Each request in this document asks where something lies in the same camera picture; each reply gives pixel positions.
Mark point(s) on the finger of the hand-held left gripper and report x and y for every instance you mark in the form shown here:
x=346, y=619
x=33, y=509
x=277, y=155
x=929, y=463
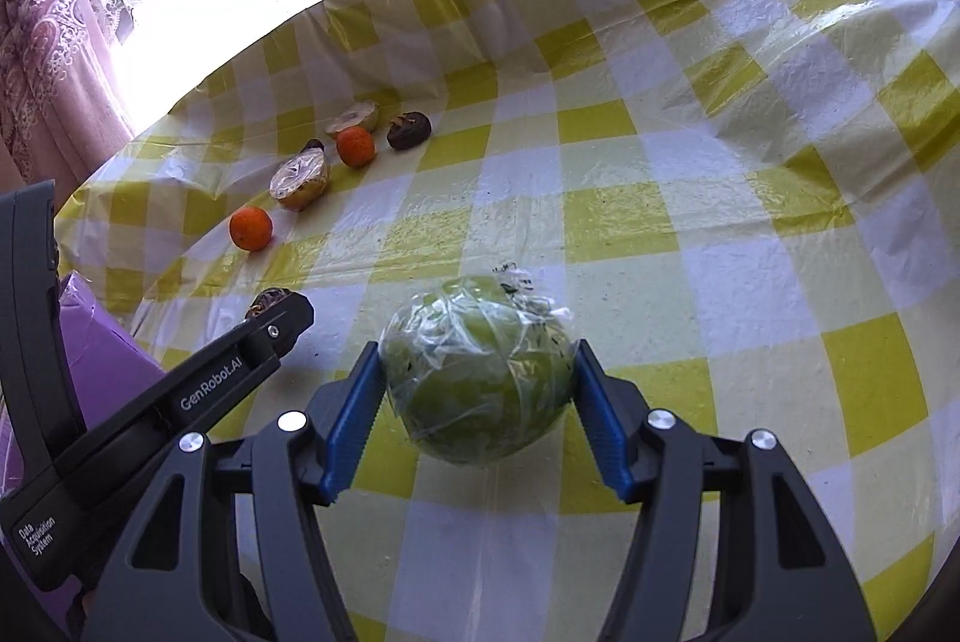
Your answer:
x=225, y=372

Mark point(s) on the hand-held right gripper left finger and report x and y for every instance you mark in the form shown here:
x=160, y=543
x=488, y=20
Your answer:
x=349, y=424

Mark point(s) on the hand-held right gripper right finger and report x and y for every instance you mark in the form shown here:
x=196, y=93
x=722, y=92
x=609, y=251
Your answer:
x=604, y=424

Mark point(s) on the dark wrinkled passion fruit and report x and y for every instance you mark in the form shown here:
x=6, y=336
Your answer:
x=409, y=130
x=268, y=300
x=311, y=146

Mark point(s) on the purple cardboard box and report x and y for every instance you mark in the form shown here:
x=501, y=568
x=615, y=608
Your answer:
x=112, y=357

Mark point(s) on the plastic-wrapped green fruit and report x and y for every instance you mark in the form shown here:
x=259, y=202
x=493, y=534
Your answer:
x=476, y=379

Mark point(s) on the halved yellow fruit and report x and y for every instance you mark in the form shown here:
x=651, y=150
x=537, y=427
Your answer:
x=300, y=181
x=352, y=117

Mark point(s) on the orange tangerine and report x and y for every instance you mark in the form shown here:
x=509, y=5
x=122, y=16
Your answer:
x=250, y=228
x=355, y=147

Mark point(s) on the pink patterned curtain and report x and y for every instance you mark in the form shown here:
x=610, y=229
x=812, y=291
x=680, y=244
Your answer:
x=45, y=49

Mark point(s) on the yellow checkered plastic tablecloth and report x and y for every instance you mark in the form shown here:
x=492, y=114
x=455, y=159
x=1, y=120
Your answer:
x=675, y=162

